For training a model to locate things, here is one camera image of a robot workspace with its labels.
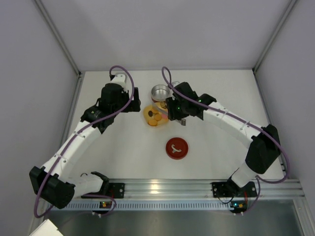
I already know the yellow lunch box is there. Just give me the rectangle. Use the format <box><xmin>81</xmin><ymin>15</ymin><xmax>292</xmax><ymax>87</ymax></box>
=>
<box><xmin>143</xmin><ymin>102</ymin><xmax>169</xmax><ymax>127</ymax></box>

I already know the red round lid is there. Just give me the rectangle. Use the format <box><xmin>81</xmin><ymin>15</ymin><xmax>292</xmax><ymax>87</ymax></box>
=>
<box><xmin>165</xmin><ymin>137</ymin><xmax>189</xmax><ymax>160</ymax></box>

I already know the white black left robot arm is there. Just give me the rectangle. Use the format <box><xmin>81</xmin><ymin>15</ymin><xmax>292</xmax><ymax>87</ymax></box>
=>
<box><xmin>29</xmin><ymin>72</ymin><xmax>141</xmax><ymax>209</ymax></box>

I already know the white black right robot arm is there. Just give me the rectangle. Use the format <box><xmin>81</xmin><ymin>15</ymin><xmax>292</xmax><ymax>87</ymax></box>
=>
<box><xmin>166</xmin><ymin>82</ymin><xmax>281</xmax><ymax>196</ymax></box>

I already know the white box corner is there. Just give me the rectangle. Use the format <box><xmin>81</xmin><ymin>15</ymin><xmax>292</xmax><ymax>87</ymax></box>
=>
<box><xmin>30</xmin><ymin>219</ymin><xmax>63</xmax><ymax>236</ymax></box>

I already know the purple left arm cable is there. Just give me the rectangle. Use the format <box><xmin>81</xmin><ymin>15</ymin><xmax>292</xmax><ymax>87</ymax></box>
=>
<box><xmin>33</xmin><ymin>65</ymin><xmax>135</xmax><ymax>218</ymax></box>

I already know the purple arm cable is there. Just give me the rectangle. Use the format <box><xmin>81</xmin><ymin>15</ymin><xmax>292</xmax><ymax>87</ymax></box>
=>
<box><xmin>161</xmin><ymin>66</ymin><xmax>290</xmax><ymax>217</ymax></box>
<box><xmin>33</xmin><ymin>65</ymin><xmax>135</xmax><ymax>218</ymax></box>

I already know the aluminium mounting rail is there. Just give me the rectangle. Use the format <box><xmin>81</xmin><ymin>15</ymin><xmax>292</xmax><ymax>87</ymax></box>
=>
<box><xmin>110</xmin><ymin>179</ymin><xmax>305</xmax><ymax>200</ymax></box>

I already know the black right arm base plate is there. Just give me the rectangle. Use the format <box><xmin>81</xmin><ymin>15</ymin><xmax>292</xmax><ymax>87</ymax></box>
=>
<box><xmin>211</xmin><ymin>181</ymin><xmax>257</xmax><ymax>199</ymax></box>

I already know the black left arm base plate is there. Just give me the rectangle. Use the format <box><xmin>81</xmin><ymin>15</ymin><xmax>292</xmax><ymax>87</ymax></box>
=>
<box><xmin>81</xmin><ymin>182</ymin><xmax>125</xmax><ymax>199</ymax></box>

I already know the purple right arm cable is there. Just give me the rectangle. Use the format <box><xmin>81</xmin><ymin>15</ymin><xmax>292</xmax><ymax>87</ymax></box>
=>
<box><xmin>161</xmin><ymin>66</ymin><xmax>290</xmax><ymax>217</ymax></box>

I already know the slotted grey cable duct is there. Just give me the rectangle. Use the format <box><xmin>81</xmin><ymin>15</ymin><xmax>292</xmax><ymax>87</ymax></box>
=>
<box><xmin>41</xmin><ymin>198</ymin><xmax>306</xmax><ymax>211</ymax></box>

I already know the left aluminium frame post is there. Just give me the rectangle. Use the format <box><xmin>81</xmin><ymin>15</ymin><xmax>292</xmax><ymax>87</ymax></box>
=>
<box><xmin>32</xmin><ymin>0</ymin><xmax>82</xmax><ymax>78</ymax></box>

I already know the aluminium frame post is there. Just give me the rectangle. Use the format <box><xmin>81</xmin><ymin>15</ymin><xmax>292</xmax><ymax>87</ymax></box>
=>
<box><xmin>32</xmin><ymin>0</ymin><xmax>82</xmax><ymax>78</ymax></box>
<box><xmin>252</xmin><ymin>0</ymin><xmax>299</xmax><ymax>75</ymax></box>

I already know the right aluminium frame post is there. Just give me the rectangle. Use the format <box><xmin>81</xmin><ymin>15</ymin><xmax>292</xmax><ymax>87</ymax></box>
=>
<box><xmin>252</xmin><ymin>0</ymin><xmax>299</xmax><ymax>75</ymax></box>

